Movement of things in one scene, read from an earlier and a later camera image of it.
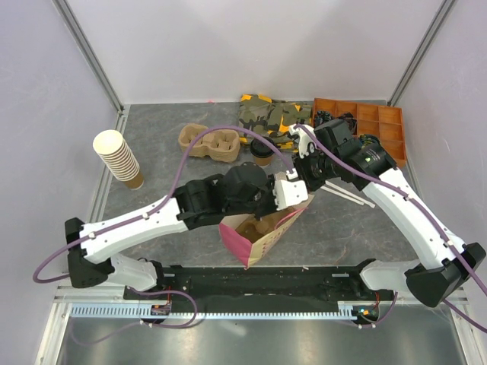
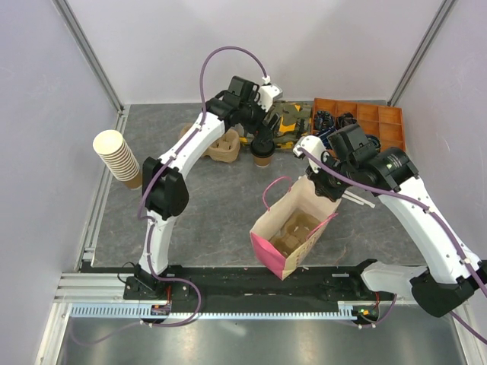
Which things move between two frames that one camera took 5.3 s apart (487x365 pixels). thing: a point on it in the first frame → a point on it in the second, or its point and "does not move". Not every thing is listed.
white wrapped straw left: [343, 195] does not move
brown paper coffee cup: [263, 162] does not move
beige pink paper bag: [248, 238] → [295, 221]
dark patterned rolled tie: [352, 122] does not move
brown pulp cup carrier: [254, 228] → [294, 232]
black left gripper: [273, 206] → [259, 128]
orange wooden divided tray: [385, 122] does not move
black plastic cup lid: [260, 149] does not move
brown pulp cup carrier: [222, 145] does not move
